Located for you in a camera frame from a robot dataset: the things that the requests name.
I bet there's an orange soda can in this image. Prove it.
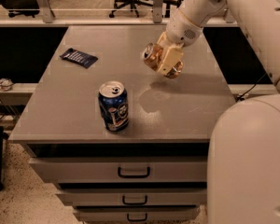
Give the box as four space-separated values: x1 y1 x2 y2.
142 43 180 79

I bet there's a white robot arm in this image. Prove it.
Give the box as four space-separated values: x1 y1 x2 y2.
159 0 280 224

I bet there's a blue soda can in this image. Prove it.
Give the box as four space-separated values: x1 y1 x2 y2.
98 81 129 132

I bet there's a dark blue snack packet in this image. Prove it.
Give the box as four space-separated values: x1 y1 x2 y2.
60 48 98 69

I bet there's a grey drawer cabinet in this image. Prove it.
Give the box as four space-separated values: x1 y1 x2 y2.
10 25 234 224

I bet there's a black power cable right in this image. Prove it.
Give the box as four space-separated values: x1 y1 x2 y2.
234 73 269 103

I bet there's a top drawer black handle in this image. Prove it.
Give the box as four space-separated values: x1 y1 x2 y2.
118 167 150 178

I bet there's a drawer black handle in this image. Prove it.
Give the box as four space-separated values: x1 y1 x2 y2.
126 213 147 222
121 195 147 205
118 167 150 178

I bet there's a metal railing frame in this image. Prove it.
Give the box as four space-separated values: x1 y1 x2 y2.
0 0 236 26

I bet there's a middle drawer black handle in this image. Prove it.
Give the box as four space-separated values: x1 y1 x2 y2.
121 195 147 205

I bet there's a bottom drawer black handle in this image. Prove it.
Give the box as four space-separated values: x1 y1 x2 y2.
126 213 147 222

